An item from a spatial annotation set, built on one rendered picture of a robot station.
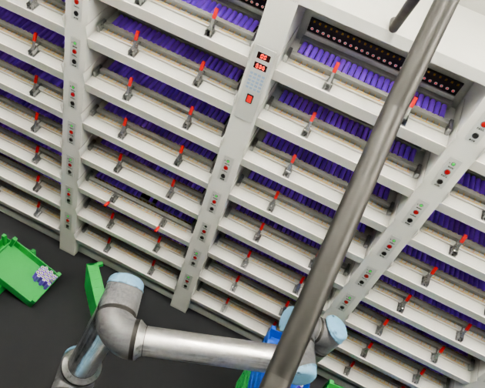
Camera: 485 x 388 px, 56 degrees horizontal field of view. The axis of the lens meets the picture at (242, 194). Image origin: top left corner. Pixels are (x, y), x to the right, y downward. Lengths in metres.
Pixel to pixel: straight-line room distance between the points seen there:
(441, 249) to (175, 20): 1.26
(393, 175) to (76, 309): 1.68
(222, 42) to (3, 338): 1.68
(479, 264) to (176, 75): 1.31
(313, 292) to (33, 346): 2.11
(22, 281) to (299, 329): 2.24
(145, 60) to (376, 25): 0.82
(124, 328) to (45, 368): 1.05
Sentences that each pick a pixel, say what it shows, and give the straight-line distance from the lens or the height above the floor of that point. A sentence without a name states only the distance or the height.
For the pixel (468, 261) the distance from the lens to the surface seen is 1.89.
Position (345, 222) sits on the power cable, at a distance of 0.44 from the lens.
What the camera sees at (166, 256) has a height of 0.35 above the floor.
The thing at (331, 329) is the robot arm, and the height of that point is 0.99.
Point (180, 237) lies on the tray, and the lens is 2.17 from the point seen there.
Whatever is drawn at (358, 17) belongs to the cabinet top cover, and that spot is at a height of 1.76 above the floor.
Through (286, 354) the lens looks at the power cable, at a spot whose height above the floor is 1.82.
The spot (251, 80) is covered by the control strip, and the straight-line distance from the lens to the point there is 1.59.
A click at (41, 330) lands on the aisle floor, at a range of 2.49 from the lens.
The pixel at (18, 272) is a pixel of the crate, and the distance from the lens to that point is 2.60.
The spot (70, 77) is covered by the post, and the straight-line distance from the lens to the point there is 2.00.
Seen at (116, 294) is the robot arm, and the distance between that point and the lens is 1.45.
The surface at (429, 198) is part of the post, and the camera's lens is 1.69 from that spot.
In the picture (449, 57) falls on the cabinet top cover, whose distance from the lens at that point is 1.47.
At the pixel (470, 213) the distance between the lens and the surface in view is 1.75.
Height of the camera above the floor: 2.17
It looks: 41 degrees down
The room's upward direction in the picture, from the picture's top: 22 degrees clockwise
